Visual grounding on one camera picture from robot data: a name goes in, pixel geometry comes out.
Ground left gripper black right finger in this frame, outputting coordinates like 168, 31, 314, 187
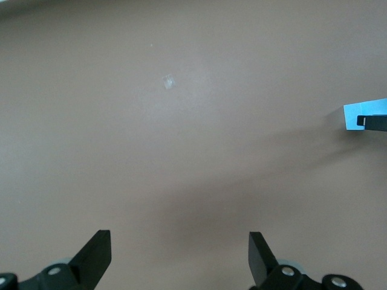
248, 231, 362, 290

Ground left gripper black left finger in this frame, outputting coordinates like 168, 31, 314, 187
0, 230, 111, 290

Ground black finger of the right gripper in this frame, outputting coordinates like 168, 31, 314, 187
356, 114, 387, 132

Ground light blue foam block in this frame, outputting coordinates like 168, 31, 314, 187
343, 98, 387, 133

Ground small clear tape patch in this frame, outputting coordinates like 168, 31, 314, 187
161, 74, 177, 91

